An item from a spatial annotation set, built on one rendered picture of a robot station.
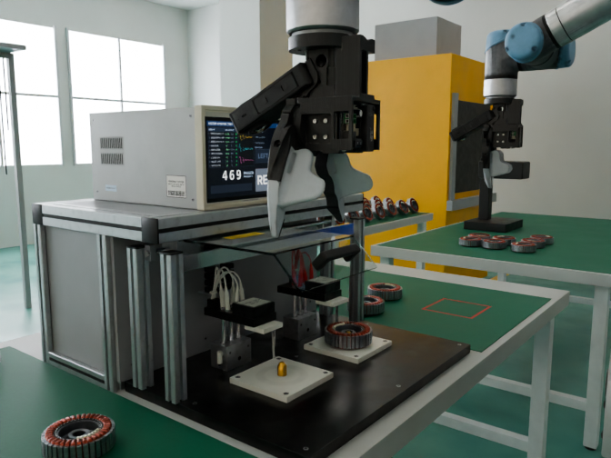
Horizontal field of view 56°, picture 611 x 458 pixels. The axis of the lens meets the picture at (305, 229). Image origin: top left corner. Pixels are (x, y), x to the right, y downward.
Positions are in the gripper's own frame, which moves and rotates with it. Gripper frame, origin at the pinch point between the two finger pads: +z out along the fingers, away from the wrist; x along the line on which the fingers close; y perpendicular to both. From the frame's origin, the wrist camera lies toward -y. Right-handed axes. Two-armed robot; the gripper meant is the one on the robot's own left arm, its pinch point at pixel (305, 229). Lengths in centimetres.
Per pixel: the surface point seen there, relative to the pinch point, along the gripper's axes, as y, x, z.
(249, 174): -40, 46, -3
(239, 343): -40, 41, 33
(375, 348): -18, 63, 37
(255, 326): -33, 37, 27
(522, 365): -16, 277, 115
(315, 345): -31, 58, 37
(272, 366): -32, 42, 37
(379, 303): -31, 98, 37
